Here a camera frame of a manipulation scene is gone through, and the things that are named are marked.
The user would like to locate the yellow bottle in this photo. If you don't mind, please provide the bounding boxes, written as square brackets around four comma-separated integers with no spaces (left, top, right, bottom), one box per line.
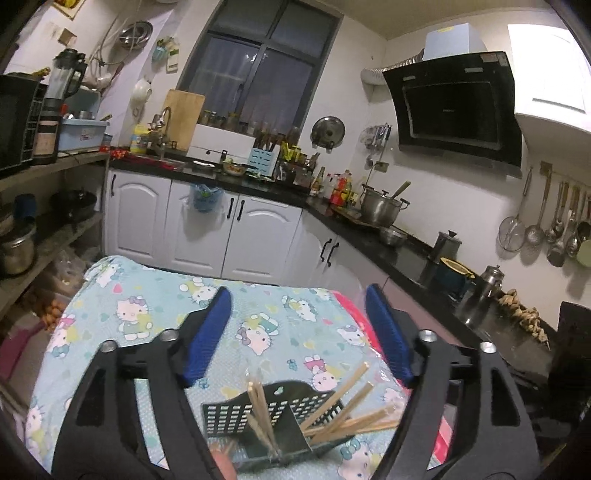
[130,123,151,155]

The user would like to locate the hanging steel spoon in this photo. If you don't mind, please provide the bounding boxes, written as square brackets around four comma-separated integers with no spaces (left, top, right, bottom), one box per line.
[561,182,591,271]

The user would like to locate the hanging steel bowl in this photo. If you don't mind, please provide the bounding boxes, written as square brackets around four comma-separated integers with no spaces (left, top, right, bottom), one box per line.
[118,21,154,51]

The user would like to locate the rack of hanging kitchen tools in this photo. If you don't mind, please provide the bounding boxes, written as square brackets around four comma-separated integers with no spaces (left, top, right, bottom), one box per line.
[359,123,394,154]

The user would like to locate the cartoon cat print bedsheet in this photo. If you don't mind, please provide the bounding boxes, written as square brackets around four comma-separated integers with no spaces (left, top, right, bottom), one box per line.
[25,255,446,480]

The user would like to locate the black kitchen countertop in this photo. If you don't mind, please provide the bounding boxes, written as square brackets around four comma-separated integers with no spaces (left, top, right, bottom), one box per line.
[108,154,559,370]

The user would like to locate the green plastic utensil basket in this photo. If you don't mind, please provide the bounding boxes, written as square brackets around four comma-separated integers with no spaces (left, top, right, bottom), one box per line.
[202,380,346,468]

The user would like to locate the steel cooking pot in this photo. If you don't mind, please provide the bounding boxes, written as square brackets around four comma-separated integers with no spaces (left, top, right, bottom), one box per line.
[0,226,38,276]

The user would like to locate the light blue dish box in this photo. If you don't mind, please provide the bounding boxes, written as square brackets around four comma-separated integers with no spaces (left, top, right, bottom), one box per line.
[58,117,110,153]

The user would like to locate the blue plastic bag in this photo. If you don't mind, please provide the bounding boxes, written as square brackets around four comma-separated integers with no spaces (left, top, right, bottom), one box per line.
[188,183,224,215]

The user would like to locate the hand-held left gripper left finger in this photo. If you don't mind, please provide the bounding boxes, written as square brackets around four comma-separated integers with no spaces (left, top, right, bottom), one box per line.
[51,286,232,480]

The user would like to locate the steel faucet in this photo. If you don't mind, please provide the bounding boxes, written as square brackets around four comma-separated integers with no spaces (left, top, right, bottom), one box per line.
[148,106,174,160]

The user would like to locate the steel pot lid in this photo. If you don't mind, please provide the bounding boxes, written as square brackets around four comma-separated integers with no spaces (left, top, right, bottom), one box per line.
[310,116,347,151]

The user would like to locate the black range hood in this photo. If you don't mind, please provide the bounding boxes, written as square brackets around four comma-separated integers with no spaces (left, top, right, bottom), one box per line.
[381,51,523,180]

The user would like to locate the hanging wire strainer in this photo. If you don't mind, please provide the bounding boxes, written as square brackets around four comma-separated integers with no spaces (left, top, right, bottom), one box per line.
[496,167,533,253]

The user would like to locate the steel ladle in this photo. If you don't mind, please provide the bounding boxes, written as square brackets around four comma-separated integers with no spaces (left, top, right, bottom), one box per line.
[525,161,554,246]

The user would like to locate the white lower kitchen cabinets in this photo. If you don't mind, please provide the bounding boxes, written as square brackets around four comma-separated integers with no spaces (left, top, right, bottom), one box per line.
[104,168,398,296]

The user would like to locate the blue pot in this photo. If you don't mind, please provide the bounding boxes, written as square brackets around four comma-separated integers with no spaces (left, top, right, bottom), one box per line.
[436,257,477,298]

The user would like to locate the bundle of leaf-wrapped dumplings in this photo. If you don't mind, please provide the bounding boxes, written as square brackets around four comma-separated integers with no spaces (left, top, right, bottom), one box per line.
[498,288,552,346]

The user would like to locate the fruit wall poster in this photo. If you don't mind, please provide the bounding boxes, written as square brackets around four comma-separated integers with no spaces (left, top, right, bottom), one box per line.
[50,0,84,20]

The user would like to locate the steel shelf rack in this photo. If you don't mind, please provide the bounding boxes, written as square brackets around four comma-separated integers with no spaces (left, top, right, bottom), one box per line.
[0,151,112,324]

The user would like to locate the dark blue cup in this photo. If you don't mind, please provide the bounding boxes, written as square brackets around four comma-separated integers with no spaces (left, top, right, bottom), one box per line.
[14,193,38,221]

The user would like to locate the silver exhaust duct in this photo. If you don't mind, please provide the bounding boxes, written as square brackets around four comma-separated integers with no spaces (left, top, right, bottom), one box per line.
[360,47,426,87]

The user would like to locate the black wok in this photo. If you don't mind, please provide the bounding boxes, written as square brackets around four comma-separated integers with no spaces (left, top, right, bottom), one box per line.
[49,187,99,220]

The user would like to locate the bunch of wooden chopsticks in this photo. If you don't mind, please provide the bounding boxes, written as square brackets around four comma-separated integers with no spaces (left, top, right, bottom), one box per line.
[246,361,403,457]

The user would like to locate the jar of grains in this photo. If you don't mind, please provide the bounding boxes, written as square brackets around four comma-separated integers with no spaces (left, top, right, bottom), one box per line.
[34,121,59,158]

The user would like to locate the row of spice jars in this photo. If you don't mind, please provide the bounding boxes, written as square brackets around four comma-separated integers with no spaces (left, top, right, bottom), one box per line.
[198,108,305,148]

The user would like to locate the light blue knife block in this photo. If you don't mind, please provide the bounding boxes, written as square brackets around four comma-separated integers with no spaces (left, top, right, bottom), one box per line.
[249,147,281,173]

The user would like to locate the white upper cabinet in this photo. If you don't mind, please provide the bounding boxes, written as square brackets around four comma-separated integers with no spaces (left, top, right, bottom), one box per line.
[507,23,591,155]

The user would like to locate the steel stockpot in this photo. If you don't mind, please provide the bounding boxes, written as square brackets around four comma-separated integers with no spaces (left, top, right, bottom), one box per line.
[359,182,413,228]

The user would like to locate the hanging light blue holder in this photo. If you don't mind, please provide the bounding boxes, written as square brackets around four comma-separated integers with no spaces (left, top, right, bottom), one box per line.
[151,37,182,75]

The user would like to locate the white kettle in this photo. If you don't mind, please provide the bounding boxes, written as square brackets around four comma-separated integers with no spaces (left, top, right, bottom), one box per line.
[131,78,154,110]

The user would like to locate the rectangular wooden cutting board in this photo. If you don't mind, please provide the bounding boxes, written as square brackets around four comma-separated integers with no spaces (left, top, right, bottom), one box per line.
[161,89,207,154]

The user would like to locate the blender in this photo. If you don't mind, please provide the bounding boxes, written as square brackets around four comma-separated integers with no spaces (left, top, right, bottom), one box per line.
[42,48,88,134]

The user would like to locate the pale hood chimney cover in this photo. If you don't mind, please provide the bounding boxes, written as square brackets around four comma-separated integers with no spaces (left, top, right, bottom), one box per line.
[422,23,489,61]

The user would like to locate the white box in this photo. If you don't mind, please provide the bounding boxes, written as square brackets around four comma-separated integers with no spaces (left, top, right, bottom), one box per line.
[189,124,257,163]

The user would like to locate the steel lidded pot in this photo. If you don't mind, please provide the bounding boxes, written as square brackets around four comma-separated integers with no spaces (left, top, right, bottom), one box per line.
[433,229,463,265]

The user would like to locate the small steel bowl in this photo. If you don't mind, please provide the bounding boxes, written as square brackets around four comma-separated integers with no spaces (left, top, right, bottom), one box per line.
[379,226,410,246]

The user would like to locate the black microwave oven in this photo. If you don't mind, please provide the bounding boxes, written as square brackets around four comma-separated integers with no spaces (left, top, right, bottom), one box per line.
[0,74,49,180]

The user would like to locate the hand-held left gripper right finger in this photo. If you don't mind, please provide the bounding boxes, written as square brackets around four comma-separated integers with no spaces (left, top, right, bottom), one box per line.
[366,284,541,480]

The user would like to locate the steel kettle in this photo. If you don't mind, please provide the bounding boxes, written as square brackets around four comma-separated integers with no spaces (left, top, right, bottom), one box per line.
[470,264,505,308]

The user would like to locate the dark framed window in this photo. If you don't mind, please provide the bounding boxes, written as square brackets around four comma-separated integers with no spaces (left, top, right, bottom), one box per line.
[177,0,345,136]

